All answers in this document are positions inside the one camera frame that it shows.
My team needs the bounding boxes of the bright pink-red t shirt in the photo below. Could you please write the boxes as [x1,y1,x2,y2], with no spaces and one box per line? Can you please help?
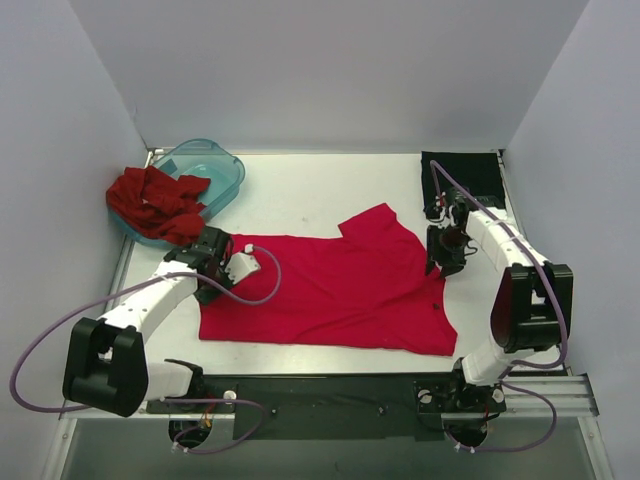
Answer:
[198,204,457,357]

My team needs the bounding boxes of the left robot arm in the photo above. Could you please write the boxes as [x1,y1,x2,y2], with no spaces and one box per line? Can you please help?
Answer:
[62,227,233,417]

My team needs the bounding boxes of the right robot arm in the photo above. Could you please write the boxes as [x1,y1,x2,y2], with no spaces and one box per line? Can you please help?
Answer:
[419,188,574,413]

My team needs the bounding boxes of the dark red t shirt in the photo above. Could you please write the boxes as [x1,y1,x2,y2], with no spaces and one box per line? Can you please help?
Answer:
[106,166,211,246]

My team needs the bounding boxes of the blue plastic tub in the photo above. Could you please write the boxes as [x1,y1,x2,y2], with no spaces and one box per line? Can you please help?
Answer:
[107,139,245,248]

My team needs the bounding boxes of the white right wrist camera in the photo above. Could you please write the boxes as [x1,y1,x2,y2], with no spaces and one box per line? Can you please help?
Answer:
[429,199,469,226]

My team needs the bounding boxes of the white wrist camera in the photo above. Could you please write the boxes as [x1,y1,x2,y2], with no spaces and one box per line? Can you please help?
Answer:
[429,199,469,226]
[224,252,261,285]

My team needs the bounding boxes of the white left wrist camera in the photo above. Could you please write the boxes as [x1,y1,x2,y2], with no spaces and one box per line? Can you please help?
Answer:
[224,252,261,285]

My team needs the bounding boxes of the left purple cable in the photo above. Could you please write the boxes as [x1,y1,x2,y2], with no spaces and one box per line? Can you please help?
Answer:
[9,243,283,455]

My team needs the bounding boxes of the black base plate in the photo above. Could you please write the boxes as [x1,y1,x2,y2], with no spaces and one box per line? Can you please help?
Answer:
[145,373,506,442]

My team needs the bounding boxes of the aluminium frame rail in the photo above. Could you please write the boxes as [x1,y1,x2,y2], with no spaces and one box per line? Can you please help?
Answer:
[59,372,600,420]

